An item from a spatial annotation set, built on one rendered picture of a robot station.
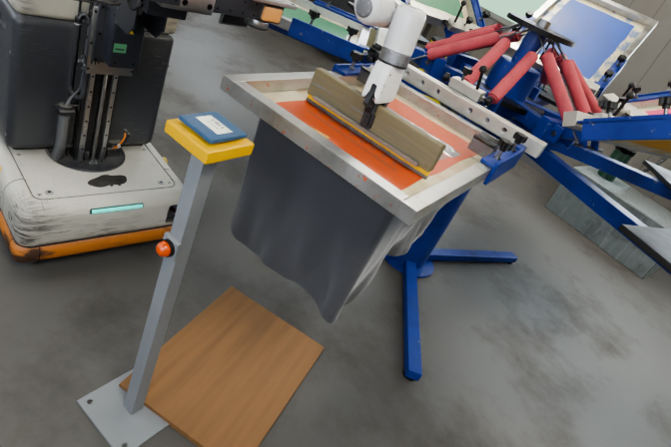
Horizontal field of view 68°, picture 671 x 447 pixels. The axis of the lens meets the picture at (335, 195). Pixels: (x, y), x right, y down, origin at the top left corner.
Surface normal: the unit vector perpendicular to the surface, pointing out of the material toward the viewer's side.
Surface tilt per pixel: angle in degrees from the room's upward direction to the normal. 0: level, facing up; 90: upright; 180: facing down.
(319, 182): 90
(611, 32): 32
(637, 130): 90
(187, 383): 0
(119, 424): 0
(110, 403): 0
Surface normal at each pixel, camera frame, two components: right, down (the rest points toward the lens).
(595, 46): 0.01, -0.56
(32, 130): 0.62, 0.59
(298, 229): -0.62, 0.25
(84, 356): 0.37, -0.80
